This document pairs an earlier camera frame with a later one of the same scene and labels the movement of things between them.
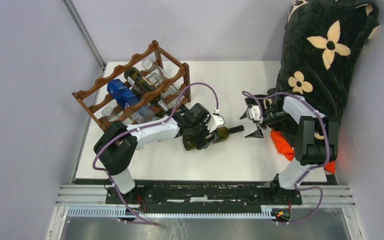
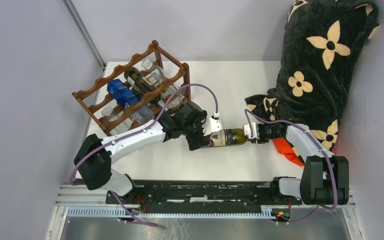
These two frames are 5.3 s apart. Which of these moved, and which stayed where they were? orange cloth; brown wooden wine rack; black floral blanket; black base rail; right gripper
Moved: right gripper
Stayed: brown wooden wine rack; orange cloth; black base rail; black floral blanket
